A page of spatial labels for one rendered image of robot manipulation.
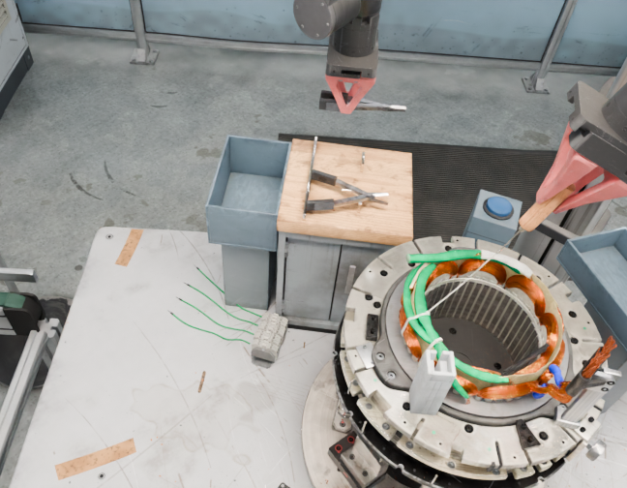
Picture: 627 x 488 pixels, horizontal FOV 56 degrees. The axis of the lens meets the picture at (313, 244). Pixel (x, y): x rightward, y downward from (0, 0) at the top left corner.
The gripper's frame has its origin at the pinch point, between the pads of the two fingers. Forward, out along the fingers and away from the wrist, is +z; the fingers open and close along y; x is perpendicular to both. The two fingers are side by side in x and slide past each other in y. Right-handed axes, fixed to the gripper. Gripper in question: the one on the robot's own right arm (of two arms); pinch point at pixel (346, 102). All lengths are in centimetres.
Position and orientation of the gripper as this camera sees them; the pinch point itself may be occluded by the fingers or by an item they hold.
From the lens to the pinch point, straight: 88.8
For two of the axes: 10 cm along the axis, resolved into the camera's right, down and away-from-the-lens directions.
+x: 9.9, 1.0, -0.1
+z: -0.6, 6.5, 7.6
